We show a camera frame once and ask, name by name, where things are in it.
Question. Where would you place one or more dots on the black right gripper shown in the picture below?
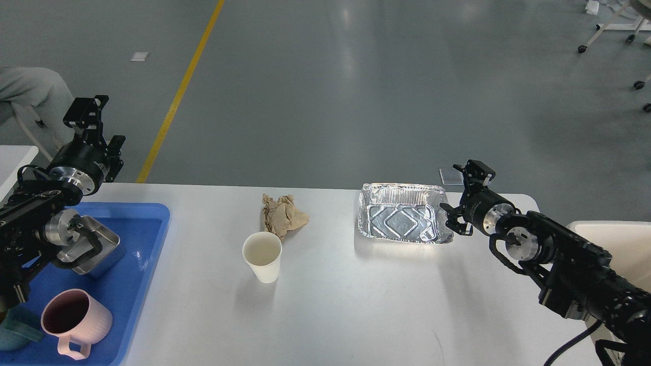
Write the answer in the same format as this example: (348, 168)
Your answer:
(480, 208)

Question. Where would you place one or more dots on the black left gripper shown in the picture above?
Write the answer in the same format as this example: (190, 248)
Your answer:
(88, 161)

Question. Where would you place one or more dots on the aluminium foil tray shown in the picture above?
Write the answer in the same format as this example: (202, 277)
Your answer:
(403, 213)

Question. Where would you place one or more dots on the stainless steel rectangular tray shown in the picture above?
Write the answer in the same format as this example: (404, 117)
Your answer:
(95, 267)

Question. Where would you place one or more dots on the pink plastic mug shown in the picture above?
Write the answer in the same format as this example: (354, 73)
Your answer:
(77, 320)

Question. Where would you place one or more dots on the white paper cup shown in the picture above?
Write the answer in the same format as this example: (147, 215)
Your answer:
(262, 251)

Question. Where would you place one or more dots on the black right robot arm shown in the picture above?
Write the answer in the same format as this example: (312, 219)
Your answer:
(574, 275)

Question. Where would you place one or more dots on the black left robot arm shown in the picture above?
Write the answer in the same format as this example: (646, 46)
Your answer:
(40, 225)

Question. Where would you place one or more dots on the person in white clothes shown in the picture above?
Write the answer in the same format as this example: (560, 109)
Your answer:
(45, 91)

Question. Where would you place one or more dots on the blue plastic tray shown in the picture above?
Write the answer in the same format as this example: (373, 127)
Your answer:
(142, 228)

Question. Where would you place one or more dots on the white bin right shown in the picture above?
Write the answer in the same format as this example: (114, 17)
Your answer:
(628, 243)

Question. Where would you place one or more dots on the crumpled brown paper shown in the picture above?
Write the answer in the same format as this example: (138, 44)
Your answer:
(280, 216)

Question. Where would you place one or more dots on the teal mug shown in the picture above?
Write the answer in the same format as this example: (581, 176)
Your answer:
(19, 328)

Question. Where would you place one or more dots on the white wheeled cart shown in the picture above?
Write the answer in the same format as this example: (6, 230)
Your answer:
(640, 23)

